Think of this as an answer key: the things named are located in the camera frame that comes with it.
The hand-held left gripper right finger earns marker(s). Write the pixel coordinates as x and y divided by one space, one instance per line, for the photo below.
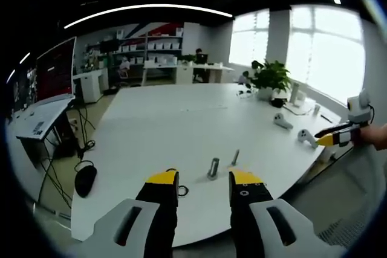
251 209

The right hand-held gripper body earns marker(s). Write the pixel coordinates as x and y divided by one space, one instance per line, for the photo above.
359 110

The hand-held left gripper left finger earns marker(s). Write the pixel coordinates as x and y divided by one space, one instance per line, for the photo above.
151 209

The grey threaded stud with base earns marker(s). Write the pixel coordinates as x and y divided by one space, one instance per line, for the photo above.
213 169

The person's right hand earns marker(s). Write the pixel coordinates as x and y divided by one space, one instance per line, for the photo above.
375 137

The white handheld controller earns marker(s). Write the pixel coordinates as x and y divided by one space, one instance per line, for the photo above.
306 138
282 121

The grey metal bolt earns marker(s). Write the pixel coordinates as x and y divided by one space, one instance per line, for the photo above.
235 158

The white tall bottle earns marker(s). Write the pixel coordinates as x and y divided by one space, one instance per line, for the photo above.
294 92

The black round device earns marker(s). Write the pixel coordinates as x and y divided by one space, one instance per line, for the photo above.
277 102

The green potted plant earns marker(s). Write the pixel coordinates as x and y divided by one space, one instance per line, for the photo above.
270 78

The white storage cabinet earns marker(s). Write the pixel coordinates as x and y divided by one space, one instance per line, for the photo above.
90 85

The white background desk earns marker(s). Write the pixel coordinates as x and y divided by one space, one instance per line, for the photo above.
187 70

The white side desk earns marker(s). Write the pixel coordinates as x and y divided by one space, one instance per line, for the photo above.
40 117

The shelving with white bins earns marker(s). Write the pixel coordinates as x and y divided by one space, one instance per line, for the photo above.
151 48

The large display screen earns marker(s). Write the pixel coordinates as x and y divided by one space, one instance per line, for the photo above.
56 69

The curved ceiling light strip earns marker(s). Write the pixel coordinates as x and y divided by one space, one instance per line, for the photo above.
145 10

